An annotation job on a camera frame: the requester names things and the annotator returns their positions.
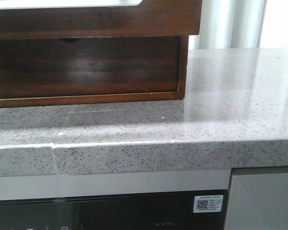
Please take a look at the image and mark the dark wooden drawer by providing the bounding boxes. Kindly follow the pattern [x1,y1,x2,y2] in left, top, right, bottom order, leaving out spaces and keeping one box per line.
[0,0,202,40]

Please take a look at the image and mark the dark wooden drawer cabinet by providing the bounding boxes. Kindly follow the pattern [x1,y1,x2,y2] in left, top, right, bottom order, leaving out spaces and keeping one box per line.
[0,0,203,109]

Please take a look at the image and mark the white QR code sticker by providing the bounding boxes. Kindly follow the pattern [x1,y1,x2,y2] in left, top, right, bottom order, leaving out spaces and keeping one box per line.
[193,195,224,213]

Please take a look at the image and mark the black built-in oven appliance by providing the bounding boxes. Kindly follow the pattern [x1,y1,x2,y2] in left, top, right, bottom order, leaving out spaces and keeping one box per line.
[0,190,228,230]

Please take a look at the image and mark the grey pleated curtain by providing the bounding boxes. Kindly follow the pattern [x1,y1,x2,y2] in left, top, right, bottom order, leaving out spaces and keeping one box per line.
[189,0,266,50]

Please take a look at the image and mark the grey cabinet door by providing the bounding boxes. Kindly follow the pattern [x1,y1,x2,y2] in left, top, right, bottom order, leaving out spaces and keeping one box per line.
[225,167,288,230]

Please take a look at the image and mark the white plastic tray on cabinet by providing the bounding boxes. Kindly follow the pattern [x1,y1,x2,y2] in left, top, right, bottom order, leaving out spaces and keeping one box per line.
[0,0,142,10]

